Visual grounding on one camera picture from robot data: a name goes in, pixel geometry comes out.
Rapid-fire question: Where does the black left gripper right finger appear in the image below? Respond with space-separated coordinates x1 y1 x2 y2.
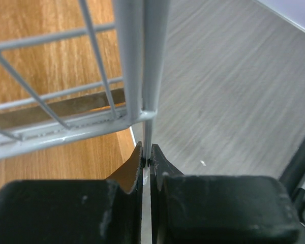
150 144 300 243

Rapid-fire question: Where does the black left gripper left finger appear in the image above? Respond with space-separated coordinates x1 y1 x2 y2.
0 142 143 243

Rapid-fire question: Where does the white wire shelf rack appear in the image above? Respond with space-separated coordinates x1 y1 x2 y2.
0 1 170 160

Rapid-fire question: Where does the bottom wooden shelf board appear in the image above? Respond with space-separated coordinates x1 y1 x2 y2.
0 128 136 188

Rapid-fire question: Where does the wooden shelf board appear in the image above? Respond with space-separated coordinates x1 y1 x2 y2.
0 128 136 188
0 0 127 130

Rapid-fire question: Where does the middle wooden shelf board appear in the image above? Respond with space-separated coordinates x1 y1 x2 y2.
0 0 127 130

